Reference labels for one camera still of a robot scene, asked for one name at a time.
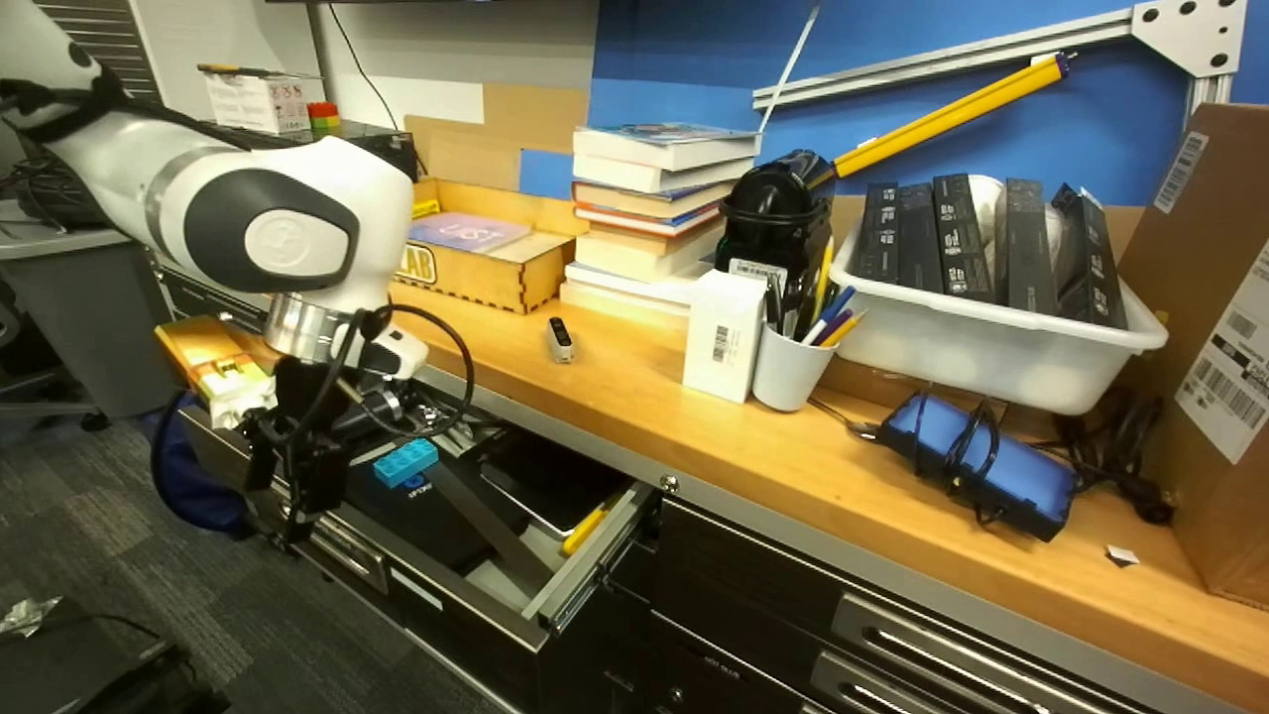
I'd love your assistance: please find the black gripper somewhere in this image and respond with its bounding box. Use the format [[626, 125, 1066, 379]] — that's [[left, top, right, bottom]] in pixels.
[[246, 347, 368, 548]]

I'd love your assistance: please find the blue toy block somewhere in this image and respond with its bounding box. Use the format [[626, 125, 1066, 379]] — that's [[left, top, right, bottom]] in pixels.
[[368, 436, 443, 495]]

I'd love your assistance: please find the open grey metal drawer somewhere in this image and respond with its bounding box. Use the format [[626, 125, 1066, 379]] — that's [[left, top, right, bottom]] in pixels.
[[257, 392, 661, 670]]

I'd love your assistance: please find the black drawer cabinet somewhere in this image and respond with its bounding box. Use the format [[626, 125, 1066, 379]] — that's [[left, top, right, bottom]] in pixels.
[[540, 485, 1201, 714]]

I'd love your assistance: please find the dark blue bag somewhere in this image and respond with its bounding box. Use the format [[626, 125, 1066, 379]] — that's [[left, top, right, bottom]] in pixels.
[[146, 392, 261, 542]]

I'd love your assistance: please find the yellow and white tool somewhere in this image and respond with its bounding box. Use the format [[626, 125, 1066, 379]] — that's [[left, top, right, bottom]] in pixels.
[[204, 354, 282, 436]]

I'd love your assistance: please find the black box blue circle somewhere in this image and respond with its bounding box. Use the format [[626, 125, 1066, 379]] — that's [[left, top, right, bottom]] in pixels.
[[347, 446, 537, 576]]

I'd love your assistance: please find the grey metal bar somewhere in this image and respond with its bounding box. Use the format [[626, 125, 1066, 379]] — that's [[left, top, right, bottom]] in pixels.
[[431, 452, 564, 593]]

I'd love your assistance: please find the small yellow tool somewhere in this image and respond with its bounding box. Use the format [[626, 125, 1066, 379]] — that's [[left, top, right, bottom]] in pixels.
[[556, 501, 617, 557]]

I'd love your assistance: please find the crumpled grey wrapper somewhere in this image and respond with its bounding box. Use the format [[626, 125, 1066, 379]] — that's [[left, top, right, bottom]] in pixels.
[[0, 591, 63, 647]]

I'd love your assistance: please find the small silver black stapler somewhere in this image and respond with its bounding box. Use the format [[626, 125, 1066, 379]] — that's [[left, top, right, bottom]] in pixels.
[[542, 312, 578, 370]]

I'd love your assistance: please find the purple UIST book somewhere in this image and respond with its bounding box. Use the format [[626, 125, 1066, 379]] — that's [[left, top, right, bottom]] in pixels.
[[408, 210, 537, 257]]

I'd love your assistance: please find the flat white book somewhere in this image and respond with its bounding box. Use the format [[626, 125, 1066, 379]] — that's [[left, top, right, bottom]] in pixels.
[[561, 260, 705, 329]]

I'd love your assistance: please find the white labelled box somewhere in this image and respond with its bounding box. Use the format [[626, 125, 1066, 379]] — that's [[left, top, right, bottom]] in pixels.
[[200, 64, 330, 141]]

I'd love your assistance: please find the thick cream book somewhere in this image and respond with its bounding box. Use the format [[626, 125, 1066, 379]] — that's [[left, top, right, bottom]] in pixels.
[[572, 220, 725, 284]]

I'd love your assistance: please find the red cover book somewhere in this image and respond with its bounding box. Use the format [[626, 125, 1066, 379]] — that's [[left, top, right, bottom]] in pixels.
[[572, 200, 729, 240]]

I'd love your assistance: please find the orange spine book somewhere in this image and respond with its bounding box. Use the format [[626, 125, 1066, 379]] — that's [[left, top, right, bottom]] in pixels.
[[572, 177, 739, 227]]

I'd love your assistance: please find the white upright box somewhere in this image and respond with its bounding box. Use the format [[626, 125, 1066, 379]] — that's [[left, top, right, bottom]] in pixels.
[[680, 267, 772, 407]]

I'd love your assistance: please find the thick white book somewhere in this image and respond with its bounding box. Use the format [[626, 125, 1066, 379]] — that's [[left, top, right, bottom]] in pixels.
[[572, 152, 757, 200]]

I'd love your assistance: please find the grey cover book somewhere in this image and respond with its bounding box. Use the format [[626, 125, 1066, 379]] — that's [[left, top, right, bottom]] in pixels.
[[572, 118, 761, 174]]

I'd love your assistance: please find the white pen cup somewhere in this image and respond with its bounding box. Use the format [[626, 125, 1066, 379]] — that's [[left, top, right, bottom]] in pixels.
[[750, 322, 840, 417]]

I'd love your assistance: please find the black marker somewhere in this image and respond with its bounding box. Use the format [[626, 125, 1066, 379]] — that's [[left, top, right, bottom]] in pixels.
[[770, 271, 812, 337]]

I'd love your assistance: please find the black bag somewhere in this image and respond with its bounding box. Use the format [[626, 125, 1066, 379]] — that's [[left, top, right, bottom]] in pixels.
[[716, 145, 840, 288]]

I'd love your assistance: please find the orange pen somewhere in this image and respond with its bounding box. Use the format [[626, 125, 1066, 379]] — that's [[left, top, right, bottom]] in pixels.
[[821, 309, 866, 354]]

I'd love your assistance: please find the yellow pencil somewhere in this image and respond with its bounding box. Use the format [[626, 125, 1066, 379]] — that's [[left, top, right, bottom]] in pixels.
[[809, 234, 840, 326]]

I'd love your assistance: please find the blue pen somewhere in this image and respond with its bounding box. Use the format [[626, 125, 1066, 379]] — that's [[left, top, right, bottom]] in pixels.
[[816, 281, 861, 337]]

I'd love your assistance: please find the black flat box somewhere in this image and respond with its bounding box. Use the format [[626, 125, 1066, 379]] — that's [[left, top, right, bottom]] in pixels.
[[889, 177, 955, 296], [1049, 183, 1131, 331], [849, 177, 911, 284], [928, 171, 1002, 300], [992, 174, 1062, 322]]

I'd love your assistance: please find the thin white rod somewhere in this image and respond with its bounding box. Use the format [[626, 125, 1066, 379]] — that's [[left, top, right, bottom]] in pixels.
[[757, 5, 827, 159]]

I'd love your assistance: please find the white plastic bin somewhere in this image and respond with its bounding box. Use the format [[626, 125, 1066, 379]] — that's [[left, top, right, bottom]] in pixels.
[[829, 171, 1173, 421]]

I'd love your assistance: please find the yellow bar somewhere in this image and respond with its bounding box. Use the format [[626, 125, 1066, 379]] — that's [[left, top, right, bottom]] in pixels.
[[829, 51, 1077, 183]]

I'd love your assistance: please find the cardboard shipping box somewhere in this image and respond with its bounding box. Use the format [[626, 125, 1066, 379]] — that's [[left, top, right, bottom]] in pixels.
[[1114, 97, 1269, 614]]

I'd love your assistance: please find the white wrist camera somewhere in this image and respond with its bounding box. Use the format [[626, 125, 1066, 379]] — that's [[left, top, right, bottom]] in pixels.
[[353, 322, 438, 390]]

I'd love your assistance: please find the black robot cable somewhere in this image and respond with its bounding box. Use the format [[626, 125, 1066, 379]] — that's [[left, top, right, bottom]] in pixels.
[[353, 300, 480, 428]]

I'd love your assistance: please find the blue foam wall board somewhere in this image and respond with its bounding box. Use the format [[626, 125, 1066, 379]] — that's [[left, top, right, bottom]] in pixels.
[[517, 0, 1269, 210]]

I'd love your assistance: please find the black power cable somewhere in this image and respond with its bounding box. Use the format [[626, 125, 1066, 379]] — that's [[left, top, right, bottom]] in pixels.
[[1055, 392, 1182, 528]]

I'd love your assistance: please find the aluminium extrusion frame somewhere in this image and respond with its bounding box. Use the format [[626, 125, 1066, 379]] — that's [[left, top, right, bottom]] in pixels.
[[750, 0, 1251, 125]]

